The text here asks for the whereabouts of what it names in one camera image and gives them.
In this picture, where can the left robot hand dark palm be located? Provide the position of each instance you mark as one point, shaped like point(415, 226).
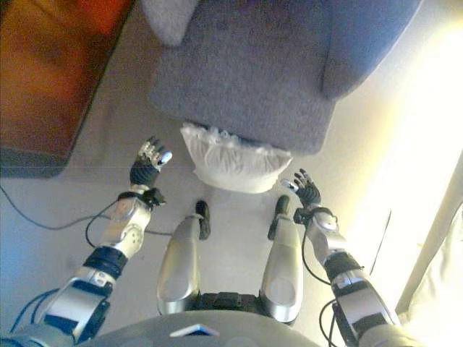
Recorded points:
point(144, 171)

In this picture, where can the right robot hand dark palm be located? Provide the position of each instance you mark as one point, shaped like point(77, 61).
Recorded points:
point(309, 191)

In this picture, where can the white fringed cushion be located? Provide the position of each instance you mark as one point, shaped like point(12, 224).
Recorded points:
point(238, 166)

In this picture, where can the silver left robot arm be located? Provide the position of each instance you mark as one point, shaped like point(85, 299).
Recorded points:
point(123, 227)

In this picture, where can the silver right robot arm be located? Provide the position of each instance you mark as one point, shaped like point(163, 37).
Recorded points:
point(354, 296)

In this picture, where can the silver right robot leg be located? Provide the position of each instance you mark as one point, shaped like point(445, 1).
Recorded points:
point(284, 267)

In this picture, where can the silver robot leg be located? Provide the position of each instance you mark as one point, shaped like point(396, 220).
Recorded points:
point(179, 267)
point(284, 267)

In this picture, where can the silver left robot leg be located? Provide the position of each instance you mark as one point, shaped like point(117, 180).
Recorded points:
point(179, 267)

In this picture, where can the colourful rug with dark edge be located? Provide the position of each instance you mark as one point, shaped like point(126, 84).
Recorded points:
point(47, 90)

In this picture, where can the grey fabric armchair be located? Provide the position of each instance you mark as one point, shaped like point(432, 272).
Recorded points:
point(253, 72)

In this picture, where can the grey robot torso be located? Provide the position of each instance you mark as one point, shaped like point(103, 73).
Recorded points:
point(152, 334)

